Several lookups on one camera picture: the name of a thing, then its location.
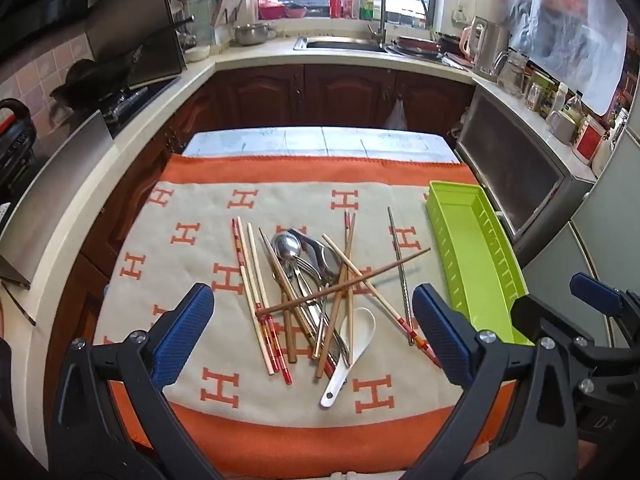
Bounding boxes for wooden chopstick red marked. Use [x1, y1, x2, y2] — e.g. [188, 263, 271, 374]
[314, 211, 351, 380]

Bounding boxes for steel splash panel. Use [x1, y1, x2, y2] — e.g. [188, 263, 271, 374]
[0, 110, 114, 289]

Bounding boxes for black red appliance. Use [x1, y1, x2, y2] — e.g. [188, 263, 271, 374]
[0, 99, 37, 191]

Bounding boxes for steel sink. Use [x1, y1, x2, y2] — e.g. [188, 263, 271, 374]
[294, 35, 397, 55]

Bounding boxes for green plastic utensil tray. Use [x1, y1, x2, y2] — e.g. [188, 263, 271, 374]
[425, 180, 535, 347]

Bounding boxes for red label container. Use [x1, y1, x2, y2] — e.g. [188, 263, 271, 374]
[574, 115, 608, 165]

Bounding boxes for green box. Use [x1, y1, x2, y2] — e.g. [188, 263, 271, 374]
[539, 76, 558, 113]

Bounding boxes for wooden cutting board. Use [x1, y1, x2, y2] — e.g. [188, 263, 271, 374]
[210, 0, 249, 28]

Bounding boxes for steel faucet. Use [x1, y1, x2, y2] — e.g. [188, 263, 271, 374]
[364, 0, 391, 47]

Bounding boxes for metal chopstick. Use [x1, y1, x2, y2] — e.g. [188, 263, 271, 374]
[258, 228, 321, 341]
[387, 206, 416, 346]

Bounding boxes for gas stove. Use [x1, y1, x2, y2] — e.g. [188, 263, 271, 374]
[97, 77, 182, 137]

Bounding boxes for grey refrigerator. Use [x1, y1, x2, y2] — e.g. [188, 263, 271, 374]
[515, 120, 640, 351]

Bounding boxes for black wok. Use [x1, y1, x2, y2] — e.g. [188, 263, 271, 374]
[49, 16, 196, 111]

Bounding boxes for metal spoon curved handle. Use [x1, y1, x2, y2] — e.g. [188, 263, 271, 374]
[288, 228, 343, 283]

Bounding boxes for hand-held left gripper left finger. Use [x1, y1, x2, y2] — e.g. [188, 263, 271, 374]
[49, 282, 227, 480]

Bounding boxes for white mug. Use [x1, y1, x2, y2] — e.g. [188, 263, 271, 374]
[549, 112, 577, 145]

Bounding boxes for steel bowl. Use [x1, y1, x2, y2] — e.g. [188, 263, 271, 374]
[234, 22, 277, 46]

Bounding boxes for large metal spoon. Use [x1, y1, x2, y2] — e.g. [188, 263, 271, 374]
[271, 232, 331, 356]

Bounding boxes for clear plastic wall sheet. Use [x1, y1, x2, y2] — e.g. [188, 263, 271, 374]
[505, 0, 629, 116]

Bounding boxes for glass pitcher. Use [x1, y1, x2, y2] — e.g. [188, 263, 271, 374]
[492, 47, 532, 98]

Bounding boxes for orange beige letter-print blanket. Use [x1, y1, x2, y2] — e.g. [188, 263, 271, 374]
[92, 152, 521, 478]

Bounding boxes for pink white kettle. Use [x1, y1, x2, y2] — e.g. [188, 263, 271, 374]
[460, 16, 511, 77]

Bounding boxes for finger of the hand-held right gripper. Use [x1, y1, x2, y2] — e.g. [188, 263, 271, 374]
[511, 296, 597, 357]
[570, 272, 640, 321]

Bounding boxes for pale chopstick red orange pattern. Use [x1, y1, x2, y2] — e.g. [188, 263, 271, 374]
[322, 233, 443, 368]
[231, 218, 276, 375]

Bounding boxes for dark brown chopstick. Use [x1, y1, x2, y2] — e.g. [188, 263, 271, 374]
[255, 247, 432, 317]

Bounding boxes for hanging plastic bag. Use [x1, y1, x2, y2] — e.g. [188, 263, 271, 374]
[382, 97, 410, 131]

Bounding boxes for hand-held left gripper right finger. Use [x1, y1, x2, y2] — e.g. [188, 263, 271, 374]
[400, 282, 582, 480]

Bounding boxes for white ceramic spoon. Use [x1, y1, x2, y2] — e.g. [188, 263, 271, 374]
[320, 307, 377, 408]

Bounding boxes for brown wooden cabinets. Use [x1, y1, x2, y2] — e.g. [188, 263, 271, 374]
[80, 62, 476, 311]

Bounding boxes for metal fork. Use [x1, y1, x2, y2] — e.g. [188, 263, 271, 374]
[292, 255, 351, 361]

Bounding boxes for red basket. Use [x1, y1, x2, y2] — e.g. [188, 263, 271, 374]
[257, 0, 288, 21]

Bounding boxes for clear oil bottle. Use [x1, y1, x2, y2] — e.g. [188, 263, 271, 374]
[565, 91, 585, 126]

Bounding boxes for red pan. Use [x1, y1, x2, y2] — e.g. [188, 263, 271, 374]
[390, 35, 443, 56]

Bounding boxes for pale chopstick red striped end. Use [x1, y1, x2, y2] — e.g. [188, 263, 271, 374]
[237, 216, 292, 385]
[246, 223, 281, 363]

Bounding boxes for white bottle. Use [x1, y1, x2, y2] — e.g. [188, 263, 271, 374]
[550, 82, 570, 121]

